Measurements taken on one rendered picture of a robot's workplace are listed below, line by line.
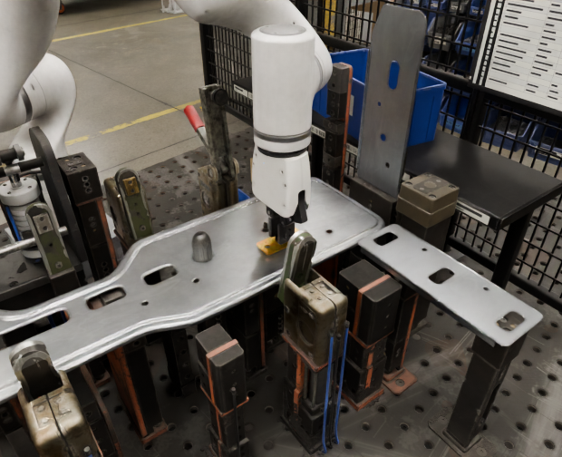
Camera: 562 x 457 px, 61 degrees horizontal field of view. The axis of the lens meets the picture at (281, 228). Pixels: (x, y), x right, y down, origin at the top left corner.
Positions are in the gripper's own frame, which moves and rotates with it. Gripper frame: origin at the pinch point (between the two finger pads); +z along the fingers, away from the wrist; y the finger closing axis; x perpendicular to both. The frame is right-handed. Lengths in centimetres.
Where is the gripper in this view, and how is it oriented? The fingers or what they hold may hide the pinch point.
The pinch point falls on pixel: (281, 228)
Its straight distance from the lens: 80.3
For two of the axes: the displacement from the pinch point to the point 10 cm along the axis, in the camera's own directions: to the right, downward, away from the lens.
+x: 8.0, -3.4, 4.8
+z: -0.1, 8.1, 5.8
